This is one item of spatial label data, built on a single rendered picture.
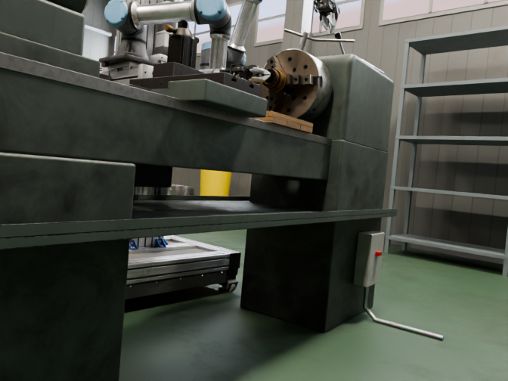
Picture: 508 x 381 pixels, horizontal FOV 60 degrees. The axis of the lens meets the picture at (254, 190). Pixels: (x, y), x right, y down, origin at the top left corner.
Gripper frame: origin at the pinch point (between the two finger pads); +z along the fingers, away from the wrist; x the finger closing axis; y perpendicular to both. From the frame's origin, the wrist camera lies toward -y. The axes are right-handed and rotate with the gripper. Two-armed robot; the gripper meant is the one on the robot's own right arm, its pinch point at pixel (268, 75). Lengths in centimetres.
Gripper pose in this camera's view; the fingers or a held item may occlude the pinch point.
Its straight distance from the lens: 182.3
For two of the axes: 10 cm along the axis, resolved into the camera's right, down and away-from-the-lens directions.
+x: 0.9, -10.0, -0.4
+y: -5.8, -0.2, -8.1
